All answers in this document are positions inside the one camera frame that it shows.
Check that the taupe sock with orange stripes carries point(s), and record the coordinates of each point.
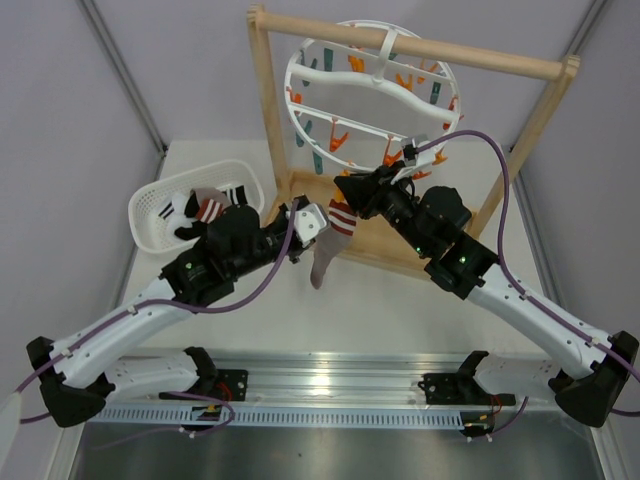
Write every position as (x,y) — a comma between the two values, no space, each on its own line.
(332,241)

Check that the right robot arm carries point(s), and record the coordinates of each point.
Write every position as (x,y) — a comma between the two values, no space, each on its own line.
(588,367)

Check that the white perforated plastic basket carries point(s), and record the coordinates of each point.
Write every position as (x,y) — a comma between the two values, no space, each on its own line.
(156,210)

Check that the metal wall rail right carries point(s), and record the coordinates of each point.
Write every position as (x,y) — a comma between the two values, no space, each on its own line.
(556,89)

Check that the wooden hanger stand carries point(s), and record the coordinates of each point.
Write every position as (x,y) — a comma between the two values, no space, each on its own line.
(274,38)

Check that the metal wall rail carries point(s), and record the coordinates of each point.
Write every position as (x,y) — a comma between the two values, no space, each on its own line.
(556,89)
(112,53)

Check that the metal wall rail left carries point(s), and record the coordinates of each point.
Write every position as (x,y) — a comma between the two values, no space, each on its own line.
(112,53)

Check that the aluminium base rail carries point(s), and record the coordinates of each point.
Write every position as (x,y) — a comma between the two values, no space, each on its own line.
(359,380)

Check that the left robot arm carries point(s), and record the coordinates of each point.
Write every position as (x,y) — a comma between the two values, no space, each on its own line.
(227,268)

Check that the white round clip hanger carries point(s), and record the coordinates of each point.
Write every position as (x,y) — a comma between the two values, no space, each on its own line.
(352,106)

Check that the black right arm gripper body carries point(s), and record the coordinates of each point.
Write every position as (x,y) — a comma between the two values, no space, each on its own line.
(386,197)

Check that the white slotted cable duct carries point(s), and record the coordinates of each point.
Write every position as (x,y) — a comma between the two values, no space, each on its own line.
(192,415)

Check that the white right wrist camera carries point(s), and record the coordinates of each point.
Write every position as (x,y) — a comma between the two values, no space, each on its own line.
(416,156)

